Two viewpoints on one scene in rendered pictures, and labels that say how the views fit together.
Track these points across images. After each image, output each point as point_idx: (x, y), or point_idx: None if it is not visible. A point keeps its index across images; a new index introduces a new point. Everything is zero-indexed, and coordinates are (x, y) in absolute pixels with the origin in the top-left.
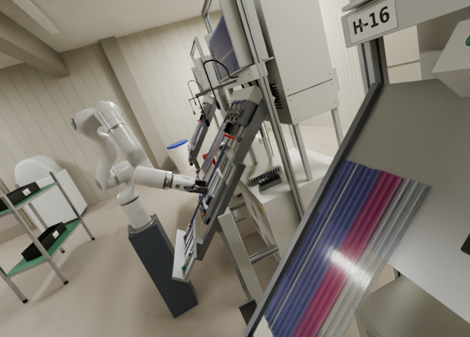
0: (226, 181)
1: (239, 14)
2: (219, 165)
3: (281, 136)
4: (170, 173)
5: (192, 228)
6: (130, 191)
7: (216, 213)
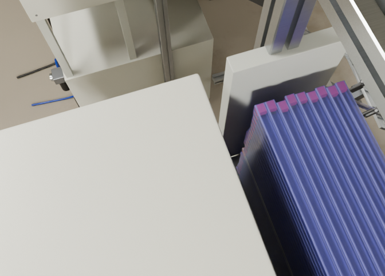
0: (306, 27)
1: None
2: (330, 83)
3: None
4: None
5: (369, 98)
6: None
7: (332, 82)
